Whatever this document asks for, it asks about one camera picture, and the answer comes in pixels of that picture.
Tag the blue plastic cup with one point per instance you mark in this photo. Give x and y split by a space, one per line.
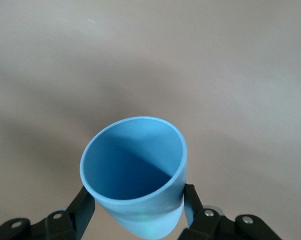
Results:
130 162

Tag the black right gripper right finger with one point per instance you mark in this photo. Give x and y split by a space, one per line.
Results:
205 225

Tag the brown table cloth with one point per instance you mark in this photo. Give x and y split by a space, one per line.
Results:
215 75

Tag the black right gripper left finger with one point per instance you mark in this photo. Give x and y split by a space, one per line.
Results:
73 215

